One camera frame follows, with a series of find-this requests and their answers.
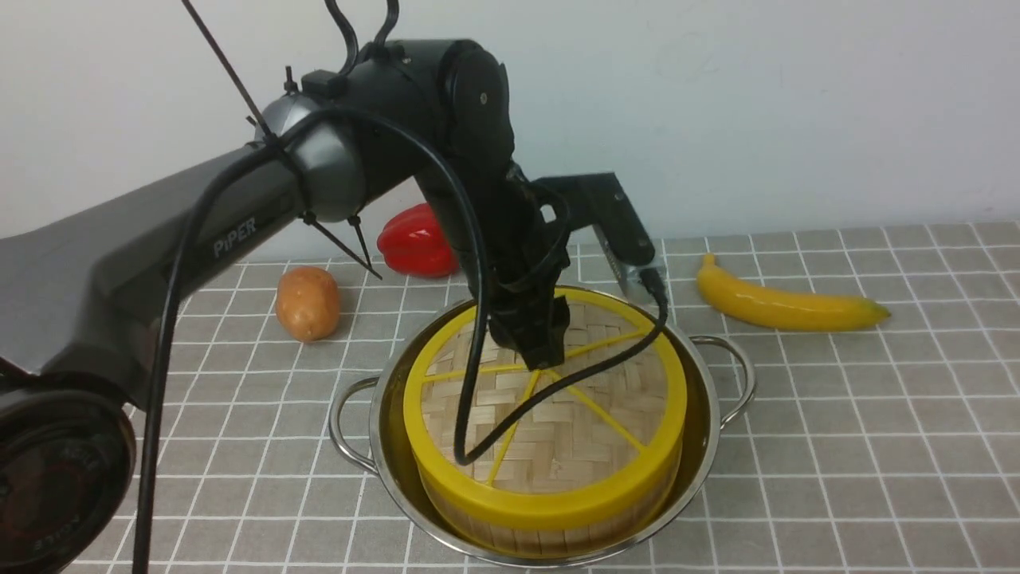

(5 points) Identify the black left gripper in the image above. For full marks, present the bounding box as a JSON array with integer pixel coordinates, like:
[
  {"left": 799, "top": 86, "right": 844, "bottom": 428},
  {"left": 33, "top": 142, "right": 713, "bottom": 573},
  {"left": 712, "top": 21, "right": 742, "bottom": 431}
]
[{"left": 445, "top": 163, "right": 571, "bottom": 371}]

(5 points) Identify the woven bamboo steamer lid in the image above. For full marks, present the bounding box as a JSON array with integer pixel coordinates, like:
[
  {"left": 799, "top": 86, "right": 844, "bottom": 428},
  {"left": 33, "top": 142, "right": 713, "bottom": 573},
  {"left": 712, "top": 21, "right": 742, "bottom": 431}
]
[{"left": 403, "top": 286, "right": 689, "bottom": 493}]

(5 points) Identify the bamboo steamer basket yellow rim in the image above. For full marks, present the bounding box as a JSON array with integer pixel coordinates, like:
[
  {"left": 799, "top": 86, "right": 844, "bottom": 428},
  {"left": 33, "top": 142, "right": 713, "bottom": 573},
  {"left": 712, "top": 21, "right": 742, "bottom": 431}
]
[{"left": 419, "top": 446, "right": 684, "bottom": 559}]

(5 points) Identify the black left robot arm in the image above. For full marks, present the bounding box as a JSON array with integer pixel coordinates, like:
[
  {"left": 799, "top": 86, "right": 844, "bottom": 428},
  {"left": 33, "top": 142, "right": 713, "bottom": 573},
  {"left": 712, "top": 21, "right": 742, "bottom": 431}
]
[{"left": 2, "top": 39, "right": 569, "bottom": 573}]

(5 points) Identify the stainless steel pot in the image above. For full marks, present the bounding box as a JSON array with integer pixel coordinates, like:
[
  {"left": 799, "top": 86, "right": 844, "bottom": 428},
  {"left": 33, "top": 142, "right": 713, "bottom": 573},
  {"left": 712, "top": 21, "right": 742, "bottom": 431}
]
[{"left": 328, "top": 301, "right": 757, "bottom": 569}]

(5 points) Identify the red bell pepper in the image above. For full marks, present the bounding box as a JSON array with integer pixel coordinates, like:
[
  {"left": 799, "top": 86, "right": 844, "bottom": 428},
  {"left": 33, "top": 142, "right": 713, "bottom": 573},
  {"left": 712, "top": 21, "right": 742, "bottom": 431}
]
[{"left": 376, "top": 203, "right": 459, "bottom": 279}]

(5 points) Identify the yellow banana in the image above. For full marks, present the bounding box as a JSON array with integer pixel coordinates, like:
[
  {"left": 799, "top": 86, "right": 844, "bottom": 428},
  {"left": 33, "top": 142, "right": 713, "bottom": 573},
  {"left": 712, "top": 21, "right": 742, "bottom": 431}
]
[{"left": 696, "top": 252, "right": 893, "bottom": 332}]

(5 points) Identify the brown potato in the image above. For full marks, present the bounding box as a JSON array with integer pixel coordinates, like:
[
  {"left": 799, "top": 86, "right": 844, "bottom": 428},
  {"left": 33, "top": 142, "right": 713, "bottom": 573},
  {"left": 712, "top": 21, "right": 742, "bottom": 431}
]
[{"left": 276, "top": 266, "right": 341, "bottom": 343}]

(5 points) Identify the grey checkered tablecloth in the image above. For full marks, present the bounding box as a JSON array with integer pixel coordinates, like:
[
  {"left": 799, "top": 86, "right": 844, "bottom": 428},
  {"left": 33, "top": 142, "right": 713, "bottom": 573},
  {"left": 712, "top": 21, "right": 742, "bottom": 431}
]
[{"left": 149, "top": 222, "right": 1019, "bottom": 573}]

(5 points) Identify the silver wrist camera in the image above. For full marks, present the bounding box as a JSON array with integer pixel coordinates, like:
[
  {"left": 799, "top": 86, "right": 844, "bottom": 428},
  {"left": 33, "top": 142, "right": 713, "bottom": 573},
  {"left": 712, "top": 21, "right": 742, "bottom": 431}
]
[{"left": 539, "top": 171, "right": 669, "bottom": 304}]

